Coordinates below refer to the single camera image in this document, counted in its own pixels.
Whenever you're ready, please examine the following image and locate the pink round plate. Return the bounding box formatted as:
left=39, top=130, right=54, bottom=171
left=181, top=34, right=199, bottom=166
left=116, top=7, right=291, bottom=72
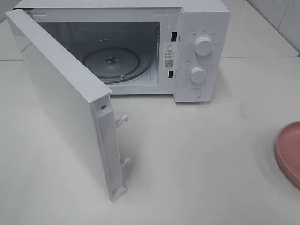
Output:
left=275, top=121, right=300, bottom=189

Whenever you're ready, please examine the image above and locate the glass microwave turntable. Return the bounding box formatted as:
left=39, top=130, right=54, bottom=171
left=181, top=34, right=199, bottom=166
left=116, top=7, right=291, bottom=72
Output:
left=82, top=47, right=152, bottom=84

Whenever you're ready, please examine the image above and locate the white microwave knob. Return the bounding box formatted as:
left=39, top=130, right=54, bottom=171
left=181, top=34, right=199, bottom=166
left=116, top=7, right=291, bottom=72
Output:
left=189, top=66, right=208, bottom=83
left=194, top=34, right=214, bottom=56

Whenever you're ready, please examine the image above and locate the white microwave oven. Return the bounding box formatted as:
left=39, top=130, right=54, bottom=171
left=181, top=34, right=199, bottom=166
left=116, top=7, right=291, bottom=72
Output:
left=11, top=0, right=230, bottom=102

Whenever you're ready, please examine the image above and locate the white microwave door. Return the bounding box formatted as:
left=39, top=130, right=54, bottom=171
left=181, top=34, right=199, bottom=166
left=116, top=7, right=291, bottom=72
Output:
left=6, top=9, right=130, bottom=200

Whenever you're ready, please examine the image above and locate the round white door button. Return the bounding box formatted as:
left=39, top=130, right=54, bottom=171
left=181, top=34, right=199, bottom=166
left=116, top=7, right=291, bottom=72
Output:
left=187, top=88, right=201, bottom=99

